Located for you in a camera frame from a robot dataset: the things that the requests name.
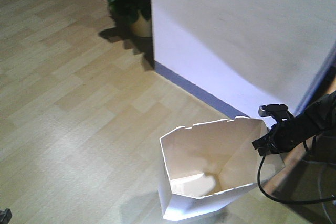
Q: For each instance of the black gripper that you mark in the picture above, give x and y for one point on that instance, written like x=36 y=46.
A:
x=276 y=141

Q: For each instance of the white plastic trash bin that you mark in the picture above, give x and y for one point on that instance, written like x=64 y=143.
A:
x=207 y=166

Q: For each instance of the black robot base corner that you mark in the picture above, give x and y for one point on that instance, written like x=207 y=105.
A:
x=5 y=216

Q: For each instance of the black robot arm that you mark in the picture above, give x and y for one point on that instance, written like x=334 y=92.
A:
x=290 y=131

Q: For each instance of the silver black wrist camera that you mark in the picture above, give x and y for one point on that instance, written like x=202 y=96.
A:
x=279 y=112

